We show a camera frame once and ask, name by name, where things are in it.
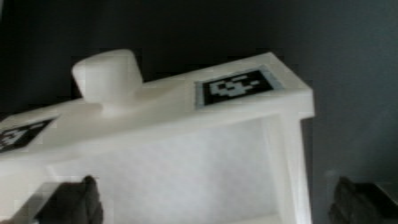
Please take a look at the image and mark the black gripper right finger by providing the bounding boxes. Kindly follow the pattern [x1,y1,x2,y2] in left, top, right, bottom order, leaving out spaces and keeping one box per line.
[329,177,398,224]

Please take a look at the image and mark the large white drawer box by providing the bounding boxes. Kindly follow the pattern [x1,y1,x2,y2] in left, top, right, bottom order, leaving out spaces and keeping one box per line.
[0,50,315,224]

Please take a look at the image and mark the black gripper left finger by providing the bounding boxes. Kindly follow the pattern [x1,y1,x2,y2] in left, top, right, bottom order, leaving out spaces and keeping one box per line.
[11,176,105,224]

